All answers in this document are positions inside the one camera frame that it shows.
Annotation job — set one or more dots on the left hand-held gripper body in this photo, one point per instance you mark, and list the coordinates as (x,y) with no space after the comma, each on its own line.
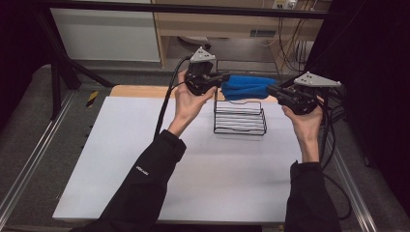
(199,75)

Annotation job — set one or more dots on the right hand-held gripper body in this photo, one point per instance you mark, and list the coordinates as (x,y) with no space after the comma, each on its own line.
(303,96)

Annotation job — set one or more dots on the blue cloth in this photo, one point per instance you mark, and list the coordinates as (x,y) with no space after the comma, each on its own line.
(246,87)

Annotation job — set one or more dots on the person's right hand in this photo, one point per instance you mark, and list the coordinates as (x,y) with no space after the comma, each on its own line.
(304,124)

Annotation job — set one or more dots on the person's left hand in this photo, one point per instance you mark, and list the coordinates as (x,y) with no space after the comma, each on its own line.
(188,106)

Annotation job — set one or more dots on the white chair base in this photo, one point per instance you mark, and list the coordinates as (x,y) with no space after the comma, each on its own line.
(191,39)

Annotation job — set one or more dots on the wooden desk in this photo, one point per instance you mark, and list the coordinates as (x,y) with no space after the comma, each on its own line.
(232,22)

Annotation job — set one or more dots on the black curtain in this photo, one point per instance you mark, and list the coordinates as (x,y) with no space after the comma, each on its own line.
(19,48)
(377,64)

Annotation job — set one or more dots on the white power strip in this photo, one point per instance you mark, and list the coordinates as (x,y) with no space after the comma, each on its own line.
(284,4)

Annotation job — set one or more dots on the white cabinet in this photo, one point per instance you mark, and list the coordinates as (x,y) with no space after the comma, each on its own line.
(103,35)

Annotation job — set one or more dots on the white table cover sheet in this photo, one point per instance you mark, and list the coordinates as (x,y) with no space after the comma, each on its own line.
(106,161)

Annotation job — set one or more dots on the aluminium rail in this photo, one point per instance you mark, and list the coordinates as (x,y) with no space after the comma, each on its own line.
(35,151)
(354,193)

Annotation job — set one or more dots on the black metal frame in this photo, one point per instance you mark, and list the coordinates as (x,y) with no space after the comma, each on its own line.
(58,80)

